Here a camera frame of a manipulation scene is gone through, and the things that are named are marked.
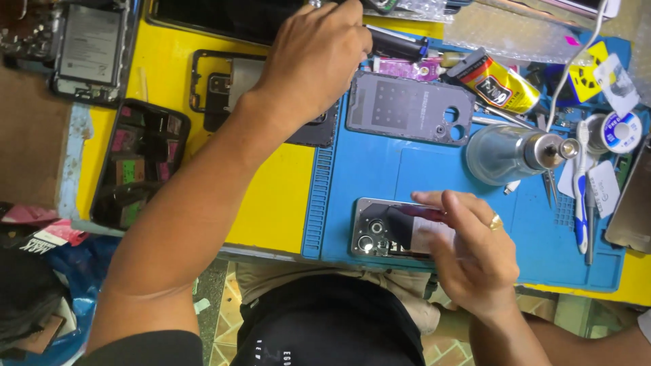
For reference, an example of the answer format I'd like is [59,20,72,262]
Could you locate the person's left hand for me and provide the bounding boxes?
[240,0,374,134]

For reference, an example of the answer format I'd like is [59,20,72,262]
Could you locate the person's right hand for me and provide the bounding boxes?
[411,190,521,320]

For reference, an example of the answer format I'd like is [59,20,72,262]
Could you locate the black cylindrical tool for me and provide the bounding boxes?
[365,25,431,63]

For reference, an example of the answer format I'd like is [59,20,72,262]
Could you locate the glass solvent dispenser bottle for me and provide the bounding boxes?
[465,123,581,187]

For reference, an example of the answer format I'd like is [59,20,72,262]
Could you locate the pink packet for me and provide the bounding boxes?
[373,56,444,82]

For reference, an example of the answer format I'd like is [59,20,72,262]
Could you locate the metal tweezers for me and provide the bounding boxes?
[536,114,558,209]

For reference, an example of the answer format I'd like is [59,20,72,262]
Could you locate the silver phone with open back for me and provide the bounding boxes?
[350,198,458,261]

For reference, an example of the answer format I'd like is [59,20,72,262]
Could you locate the grey phone back cover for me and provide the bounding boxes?
[346,70,477,147]

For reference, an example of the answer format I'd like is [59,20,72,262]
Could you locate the blue silicone repair mat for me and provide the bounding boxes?
[301,30,651,293]

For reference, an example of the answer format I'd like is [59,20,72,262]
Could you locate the blue and white toothbrush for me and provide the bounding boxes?
[573,120,592,255]

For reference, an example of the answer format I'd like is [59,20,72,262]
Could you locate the black tablet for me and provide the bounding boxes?
[146,0,307,47]

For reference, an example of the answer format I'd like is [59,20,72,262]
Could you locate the black and yellow glue tube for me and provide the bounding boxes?
[445,47,541,116]

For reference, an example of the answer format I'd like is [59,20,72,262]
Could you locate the bubble wrap sheet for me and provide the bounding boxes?
[441,0,581,65]

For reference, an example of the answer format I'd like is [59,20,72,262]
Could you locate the phone with dark screen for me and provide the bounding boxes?
[605,136,651,255]

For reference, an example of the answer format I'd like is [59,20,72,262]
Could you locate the yellow card with holes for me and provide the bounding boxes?
[568,41,611,103]

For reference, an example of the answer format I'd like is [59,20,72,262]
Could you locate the person's black shirt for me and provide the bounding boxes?
[76,273,426,366]

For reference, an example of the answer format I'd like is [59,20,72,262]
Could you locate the black parts case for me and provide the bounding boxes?
[90,98,192,231]

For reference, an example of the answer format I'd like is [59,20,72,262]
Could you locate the opened phone with battery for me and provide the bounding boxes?
[50,2,129,108]

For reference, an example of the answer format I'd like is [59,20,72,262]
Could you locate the heap of circuit boards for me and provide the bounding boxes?
[0,0,63,63]

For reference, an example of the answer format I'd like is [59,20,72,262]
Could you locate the blue plastic bag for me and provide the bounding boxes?
[0,234,124,366]

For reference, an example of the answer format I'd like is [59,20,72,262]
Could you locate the pink and black packets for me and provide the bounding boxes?
[0,202,91,256]

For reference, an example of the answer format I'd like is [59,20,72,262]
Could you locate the black phone middle frame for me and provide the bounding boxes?
[190,49,340,148]

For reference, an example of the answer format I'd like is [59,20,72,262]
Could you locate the solder wire spool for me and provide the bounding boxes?
[584,112,643,155]

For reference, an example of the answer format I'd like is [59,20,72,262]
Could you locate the white cable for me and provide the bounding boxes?
[546,0,611,133]

